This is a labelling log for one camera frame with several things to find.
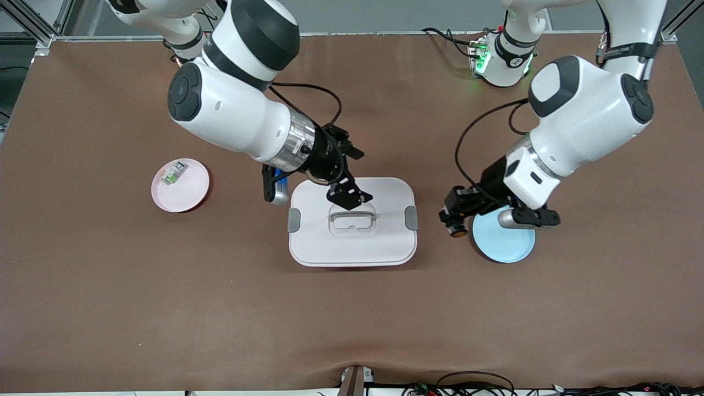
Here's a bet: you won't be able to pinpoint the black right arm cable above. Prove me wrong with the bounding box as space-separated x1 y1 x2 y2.
268 82 343 133

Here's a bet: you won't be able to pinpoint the light blue round plate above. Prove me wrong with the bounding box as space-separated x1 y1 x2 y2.
472 206 536 264

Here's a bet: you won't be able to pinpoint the black base cables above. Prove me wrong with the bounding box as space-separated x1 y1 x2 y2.
422 26 485 58

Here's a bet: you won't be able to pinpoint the tangled cable bundle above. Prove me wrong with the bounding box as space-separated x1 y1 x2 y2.
401 381 704 396

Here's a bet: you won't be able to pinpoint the grey metal camera mount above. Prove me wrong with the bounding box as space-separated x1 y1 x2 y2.
340 365 376 396

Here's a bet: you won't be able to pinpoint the silver table edge rail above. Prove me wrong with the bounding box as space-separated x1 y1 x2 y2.
33 29 677 43

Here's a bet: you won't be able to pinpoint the aluminium frame strut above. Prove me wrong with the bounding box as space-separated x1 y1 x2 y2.
660 0 704 45
0 0 78 56

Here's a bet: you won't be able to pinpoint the black cable loop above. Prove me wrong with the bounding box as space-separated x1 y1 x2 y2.
434 371 515 396

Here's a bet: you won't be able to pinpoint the white lidded storage box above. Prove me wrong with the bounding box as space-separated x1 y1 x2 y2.
288 177 419 268

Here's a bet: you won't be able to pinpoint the pink round plate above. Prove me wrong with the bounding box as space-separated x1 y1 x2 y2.
151 158 210 213

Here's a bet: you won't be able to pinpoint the brown table mat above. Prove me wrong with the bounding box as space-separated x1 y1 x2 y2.
0 32 704 392

